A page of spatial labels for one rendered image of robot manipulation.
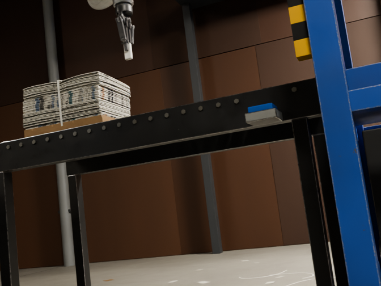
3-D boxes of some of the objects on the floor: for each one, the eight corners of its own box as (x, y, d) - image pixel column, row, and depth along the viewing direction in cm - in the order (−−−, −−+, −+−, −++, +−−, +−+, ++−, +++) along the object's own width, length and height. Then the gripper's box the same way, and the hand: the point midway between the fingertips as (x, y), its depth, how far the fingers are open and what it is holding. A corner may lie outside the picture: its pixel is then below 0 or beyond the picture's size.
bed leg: (338, 303, 194) (311, 135, 203) (339, 300, 199) (313, 136, 209) (353, 302, 192) (325, 133, 201) (354, 299, 197) (327, 134, 207)
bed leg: (77, 315, 238) (66, 176, 247) (84, 312, 243) (72, 176, 252) (88, 314, 236) (75, 174, 245) (94, 311, 241) (82, 174, 250)
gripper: (123, 13, 219) (128, 64, 215) (108, 3, 206) (113, 57, 203) (138, 9, 216) (143, 61, 212) (123, -2, 204) (128, 53, 200)
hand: (127, 51), depth 208 cm, fingers closed
